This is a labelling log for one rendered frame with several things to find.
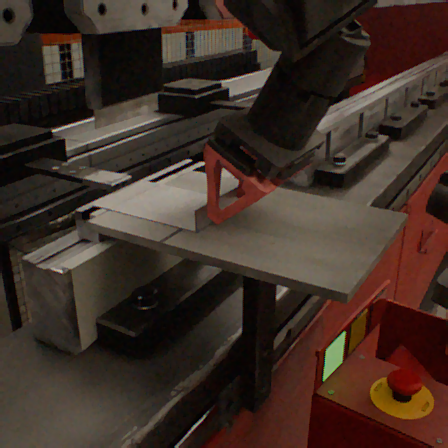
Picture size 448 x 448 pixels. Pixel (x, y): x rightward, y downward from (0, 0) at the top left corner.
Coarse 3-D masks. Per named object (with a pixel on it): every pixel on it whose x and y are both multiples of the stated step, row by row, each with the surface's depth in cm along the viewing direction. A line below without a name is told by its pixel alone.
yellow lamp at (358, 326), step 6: (366, 312) 70; (360, 318) 68; (354, 324) 67; (360, 324) 69; (354, 330) 68; (360, 330) 70; (354, 336) 68; (360, 336) 70; (354, 342) 69; (348, 348) 68; (348, 354) 68
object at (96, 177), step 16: (0, 128) 74; (16, 128) 74; (32, 128) 74; (0, 144) 67; (16, 144) 68; (32, 144) 71; (48, 144) 72; (64, 144) 74; (0, 160) 66; (16, 160) 68; (32, 160) 70; (48, 160) 70; (64, 160) 75; (0, 176) 66; (16, 176) 68; (64, 176) 65; (80, 176) 64; (96, 176) 64; (112, 176) 64; (128, 176) 64
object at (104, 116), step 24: (96, 48) 51; (120, 48) 53; (144, 48) 56; (96, 72) 52; (120, 72) 54; (144, 72) 57; (96, 96) 53; (120, 96) 55; (144, 96) 58; (96, 120) 54; (120, 120) 57
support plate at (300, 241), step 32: (224, 192) 61; (288, 192) 61; (96, 224) 53; (128, 224) 53; (160, 224) 53; (224, 224) 53; (256, 224) 53; (288, 224) 53; (320, 224) 53; (352, 224) 53; (384, 224) 53; (192, 256) 48; (224, 256) 47; (256, 256) 47; (288, 256) 47; (320, 256) 47; (352, 256) 47; (320, 288) 42; (352, 288) 42
